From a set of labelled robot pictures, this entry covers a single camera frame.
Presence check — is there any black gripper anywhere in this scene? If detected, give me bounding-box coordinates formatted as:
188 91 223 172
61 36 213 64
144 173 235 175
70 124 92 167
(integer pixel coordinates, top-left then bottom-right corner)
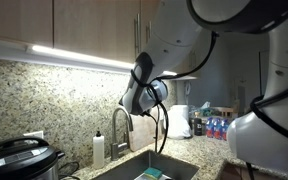
141 111 158 119

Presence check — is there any steel gooseneck kitchen faucet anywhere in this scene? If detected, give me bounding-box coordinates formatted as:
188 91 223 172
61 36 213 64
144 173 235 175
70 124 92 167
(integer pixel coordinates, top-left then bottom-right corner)
110 106 135 162

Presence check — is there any wooden cutting board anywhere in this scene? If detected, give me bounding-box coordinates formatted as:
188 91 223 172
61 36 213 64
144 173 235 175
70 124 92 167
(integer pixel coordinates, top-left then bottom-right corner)
129 113 165 153

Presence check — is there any white paper towel roll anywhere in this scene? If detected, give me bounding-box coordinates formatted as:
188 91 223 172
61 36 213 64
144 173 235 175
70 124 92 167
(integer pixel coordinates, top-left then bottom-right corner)
165 104 193 140

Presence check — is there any dark bottle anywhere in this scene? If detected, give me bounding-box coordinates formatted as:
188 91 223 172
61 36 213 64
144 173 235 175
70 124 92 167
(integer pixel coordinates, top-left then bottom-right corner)
192 111 204 137

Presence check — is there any teal tissue box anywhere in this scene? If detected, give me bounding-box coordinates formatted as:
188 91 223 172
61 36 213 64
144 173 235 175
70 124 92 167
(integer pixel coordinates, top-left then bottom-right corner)
188 101 212 118

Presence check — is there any teal kitchen sponge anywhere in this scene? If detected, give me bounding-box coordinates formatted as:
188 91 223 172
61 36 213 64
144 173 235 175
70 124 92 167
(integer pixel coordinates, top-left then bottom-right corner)
142 166 164 180

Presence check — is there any steel kitchen sink basin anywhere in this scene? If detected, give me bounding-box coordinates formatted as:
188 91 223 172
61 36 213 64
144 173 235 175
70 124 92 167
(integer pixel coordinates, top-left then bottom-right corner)
91 149 201 180

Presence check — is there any white soap bottle black cap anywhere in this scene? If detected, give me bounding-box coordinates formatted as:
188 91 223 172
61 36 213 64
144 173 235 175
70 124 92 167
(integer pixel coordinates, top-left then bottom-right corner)
92 130 106 171

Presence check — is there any wooden crate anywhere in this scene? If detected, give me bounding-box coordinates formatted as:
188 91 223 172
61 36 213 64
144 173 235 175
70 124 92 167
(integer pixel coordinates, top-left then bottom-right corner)
210 105 236 120

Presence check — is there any under-cabinet light strip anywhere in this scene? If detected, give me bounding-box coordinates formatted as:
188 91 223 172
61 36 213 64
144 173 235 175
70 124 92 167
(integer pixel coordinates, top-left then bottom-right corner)
25 44 179 78

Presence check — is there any wooden upper cabinet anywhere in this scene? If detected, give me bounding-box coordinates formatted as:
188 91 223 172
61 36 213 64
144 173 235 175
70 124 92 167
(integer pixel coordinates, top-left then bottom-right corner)
0 0 198 82

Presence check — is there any steel black pressure cooker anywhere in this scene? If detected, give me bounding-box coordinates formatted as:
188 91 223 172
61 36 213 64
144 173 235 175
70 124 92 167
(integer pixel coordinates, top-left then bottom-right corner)
0 135 66 180

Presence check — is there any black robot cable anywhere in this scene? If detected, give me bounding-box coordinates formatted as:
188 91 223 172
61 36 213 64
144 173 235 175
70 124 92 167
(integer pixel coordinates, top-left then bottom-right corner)
129 30 288 180

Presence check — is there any long steel cabinet handle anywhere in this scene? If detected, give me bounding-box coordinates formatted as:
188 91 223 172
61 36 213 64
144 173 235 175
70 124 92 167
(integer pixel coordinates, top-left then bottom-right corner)
133 12 142 57

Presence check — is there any black cooker power cord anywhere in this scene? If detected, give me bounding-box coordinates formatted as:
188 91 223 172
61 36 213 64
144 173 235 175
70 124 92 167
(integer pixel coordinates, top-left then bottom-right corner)
57 161 82 180

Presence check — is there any white wall outlet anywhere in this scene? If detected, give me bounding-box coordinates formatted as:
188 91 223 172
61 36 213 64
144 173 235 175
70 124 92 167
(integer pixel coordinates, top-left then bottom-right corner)
22 130 45 141

